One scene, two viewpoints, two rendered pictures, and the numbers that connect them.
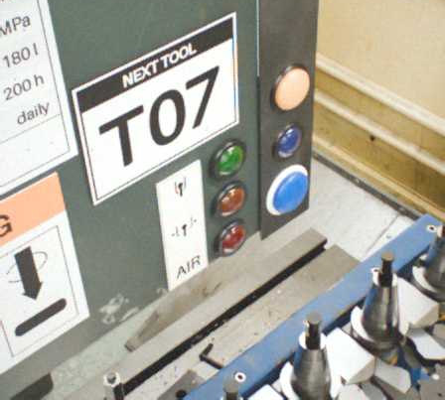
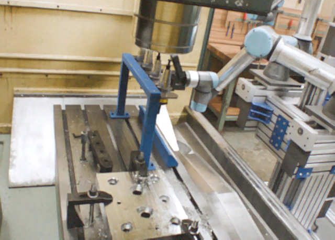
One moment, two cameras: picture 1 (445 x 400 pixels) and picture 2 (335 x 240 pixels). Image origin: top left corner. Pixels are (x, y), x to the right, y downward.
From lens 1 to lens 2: 111 cm
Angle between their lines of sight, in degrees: 62
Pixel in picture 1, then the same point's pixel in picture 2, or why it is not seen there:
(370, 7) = (40, 28)
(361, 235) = not seen: hidden behind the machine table
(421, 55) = (63, 37)
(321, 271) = (71, 110)
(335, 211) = (43, 107)
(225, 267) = (22, 141)
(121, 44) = not seen: outside the picture
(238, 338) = (77, 130)
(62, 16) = not seen: outside the picture
